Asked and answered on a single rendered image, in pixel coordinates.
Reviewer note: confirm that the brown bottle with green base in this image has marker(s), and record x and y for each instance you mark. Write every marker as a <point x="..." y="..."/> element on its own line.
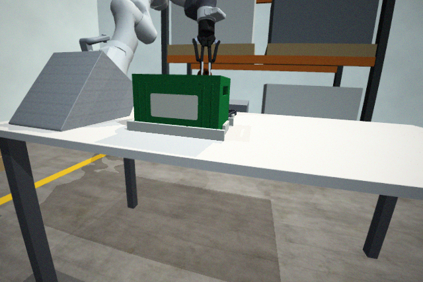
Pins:
<point x="205" y="72"/>

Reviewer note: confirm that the green crate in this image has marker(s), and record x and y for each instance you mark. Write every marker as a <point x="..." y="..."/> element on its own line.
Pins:
<point x="188" y="100"/>

